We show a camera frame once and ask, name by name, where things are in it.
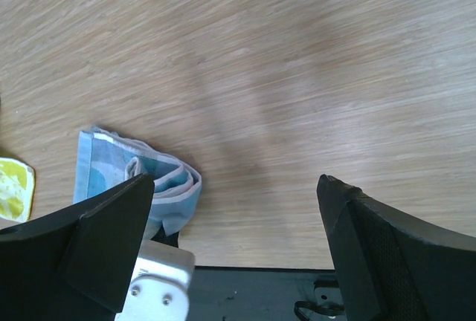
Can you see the yellow green patterned towel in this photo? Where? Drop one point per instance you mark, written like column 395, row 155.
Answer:
column 17, row 183

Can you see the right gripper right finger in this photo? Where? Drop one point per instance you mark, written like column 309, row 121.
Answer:
column 391, row 265

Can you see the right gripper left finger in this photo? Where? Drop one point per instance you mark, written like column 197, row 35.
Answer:
column 75, row 263

